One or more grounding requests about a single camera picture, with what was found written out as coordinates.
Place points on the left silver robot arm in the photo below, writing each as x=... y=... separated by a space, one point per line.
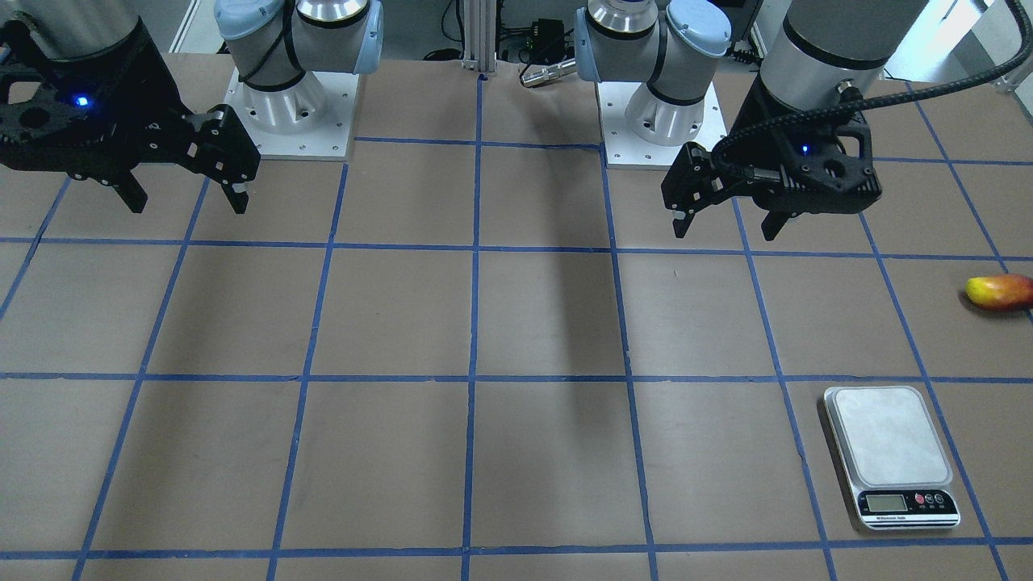
x=826 y=53

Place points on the aluminium frame post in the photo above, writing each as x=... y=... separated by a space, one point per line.
x=479 y=26

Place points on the silver digital kitchen scale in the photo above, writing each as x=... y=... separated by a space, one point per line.
x=896 y=470

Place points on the red yellow mango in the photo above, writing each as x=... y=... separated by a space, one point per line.
x=1000 y=293

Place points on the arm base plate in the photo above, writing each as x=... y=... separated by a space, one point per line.
x=323 y=141
x=624 y=150

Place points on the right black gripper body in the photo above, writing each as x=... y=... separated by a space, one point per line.
x=152 y=95

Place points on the black power adapter box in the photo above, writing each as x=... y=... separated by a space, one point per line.
x=546 y=40

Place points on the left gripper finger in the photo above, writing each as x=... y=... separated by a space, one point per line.
x=681 y=222
x=773 y=223

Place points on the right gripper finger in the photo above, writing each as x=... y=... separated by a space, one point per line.
x=128 y=188
x=237 y=196

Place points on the silver metal cylinder connector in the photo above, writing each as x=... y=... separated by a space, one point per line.
x=549 y=73

